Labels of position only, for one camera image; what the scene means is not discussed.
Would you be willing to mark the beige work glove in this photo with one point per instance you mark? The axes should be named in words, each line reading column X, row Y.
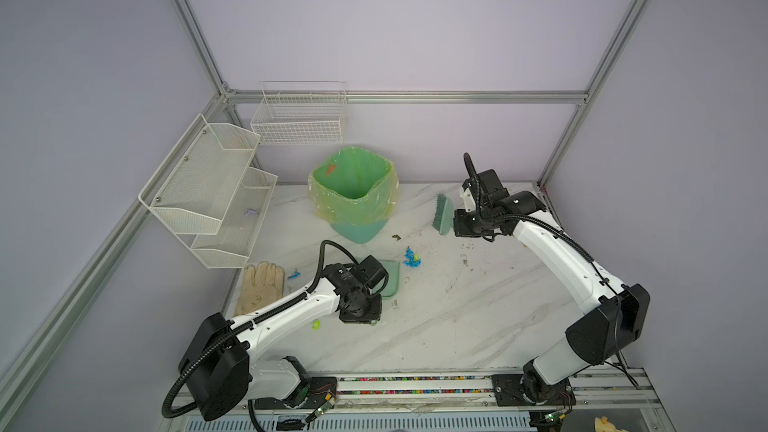
column 262, row 284

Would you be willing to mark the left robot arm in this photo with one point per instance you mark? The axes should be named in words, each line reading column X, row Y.
column 224, row 364

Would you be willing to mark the green plastic dustpan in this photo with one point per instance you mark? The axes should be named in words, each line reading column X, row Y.
column 393, row 271

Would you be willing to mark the aluminium front rail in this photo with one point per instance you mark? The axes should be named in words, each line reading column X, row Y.
column 602, row 387

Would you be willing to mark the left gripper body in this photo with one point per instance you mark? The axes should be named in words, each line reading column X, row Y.
column 368, row 309

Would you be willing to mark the white mesh two-tier shelf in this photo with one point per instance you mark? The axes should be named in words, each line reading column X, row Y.
column 210, row 195

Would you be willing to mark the yellow object bottom right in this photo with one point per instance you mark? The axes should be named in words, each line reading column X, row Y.
column 603, row 424

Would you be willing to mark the green hand brush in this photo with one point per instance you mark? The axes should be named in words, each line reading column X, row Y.
column 443, row 217

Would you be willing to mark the white wire basket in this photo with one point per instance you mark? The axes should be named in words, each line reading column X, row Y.
column 301, row 113

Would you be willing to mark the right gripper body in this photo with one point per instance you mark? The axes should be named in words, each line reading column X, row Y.
column 470, row 221

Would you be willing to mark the blue green scrap cluster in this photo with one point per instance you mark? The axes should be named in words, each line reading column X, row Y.
column 411, row 259

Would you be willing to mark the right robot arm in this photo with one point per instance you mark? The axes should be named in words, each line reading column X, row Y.
column 613, row 313

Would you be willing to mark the green trash bin with bag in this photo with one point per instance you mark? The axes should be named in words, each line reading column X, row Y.
column 355, row 191

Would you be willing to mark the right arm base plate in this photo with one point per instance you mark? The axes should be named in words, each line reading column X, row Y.
column 510, row 390

